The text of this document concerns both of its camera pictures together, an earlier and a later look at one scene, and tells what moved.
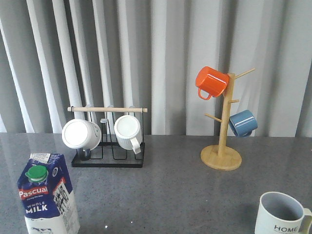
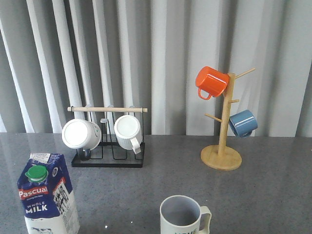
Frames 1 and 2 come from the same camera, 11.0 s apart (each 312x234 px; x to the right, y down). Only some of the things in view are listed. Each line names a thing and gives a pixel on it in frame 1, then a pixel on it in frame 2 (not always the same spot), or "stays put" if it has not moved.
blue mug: x=243 y=123 stays put
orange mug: x=210 y=82 stays put
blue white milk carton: x=48 y=198 stays put
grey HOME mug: x=279 y=213 to x=181 y=214
